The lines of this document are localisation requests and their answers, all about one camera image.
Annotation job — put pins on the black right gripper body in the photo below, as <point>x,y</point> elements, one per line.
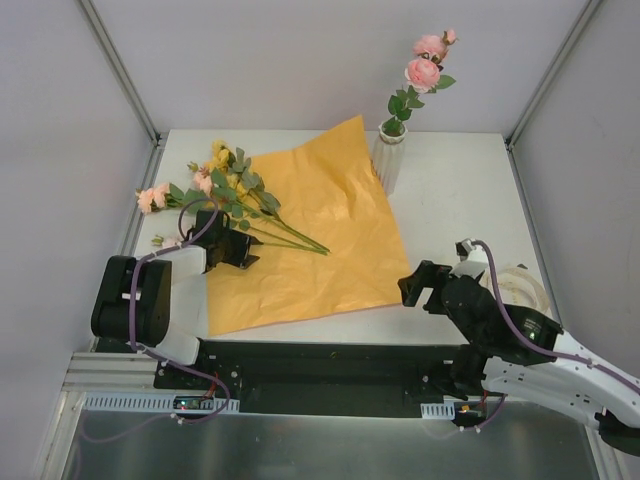
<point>435,288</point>

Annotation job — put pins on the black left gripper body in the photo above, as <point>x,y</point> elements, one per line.
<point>235,246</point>

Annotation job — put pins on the cream ribbon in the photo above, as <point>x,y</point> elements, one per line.
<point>518,287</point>

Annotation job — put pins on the pink yellow flower bouquet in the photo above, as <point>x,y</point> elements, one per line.
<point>228,181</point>

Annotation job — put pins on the orange wrapping paper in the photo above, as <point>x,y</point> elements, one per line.
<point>328,190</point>

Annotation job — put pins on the pink rose stem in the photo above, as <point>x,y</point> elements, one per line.
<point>423,75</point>

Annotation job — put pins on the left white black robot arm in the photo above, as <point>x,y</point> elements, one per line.
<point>133,304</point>

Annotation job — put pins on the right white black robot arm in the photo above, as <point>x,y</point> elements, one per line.
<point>517,351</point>

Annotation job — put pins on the white ribbed ceramic vase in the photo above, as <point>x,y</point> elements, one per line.
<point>387,158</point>

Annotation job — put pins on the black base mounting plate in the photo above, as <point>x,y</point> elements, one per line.
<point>379,381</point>

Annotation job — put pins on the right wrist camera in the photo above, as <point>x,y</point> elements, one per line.
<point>473,260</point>

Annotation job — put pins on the right white cable duct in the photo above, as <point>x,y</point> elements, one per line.
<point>438,411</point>

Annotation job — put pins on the white cable duct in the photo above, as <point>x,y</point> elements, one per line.
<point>158,403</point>
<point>438,411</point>

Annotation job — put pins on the left aluminium corner post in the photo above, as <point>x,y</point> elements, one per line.
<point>118,68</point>

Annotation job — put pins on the aluminium corner post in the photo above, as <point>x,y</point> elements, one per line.
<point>569,43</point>
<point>118,68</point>

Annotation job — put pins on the left white cable duct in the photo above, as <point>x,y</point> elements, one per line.
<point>158,403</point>

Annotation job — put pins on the aluminium rail frame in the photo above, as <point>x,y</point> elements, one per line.
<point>111,372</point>

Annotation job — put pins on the right aluminium corner post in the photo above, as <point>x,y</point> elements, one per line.
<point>569,43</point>

